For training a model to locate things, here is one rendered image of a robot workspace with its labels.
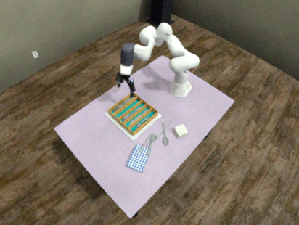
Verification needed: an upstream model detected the wooden cutlery tray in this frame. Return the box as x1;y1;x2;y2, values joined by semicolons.
108;93;157;136

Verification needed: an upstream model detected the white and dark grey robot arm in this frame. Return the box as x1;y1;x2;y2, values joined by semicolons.
115;22;200;97

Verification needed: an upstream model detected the blue and white checked towel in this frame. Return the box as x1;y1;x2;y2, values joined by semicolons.
126;144;152;173

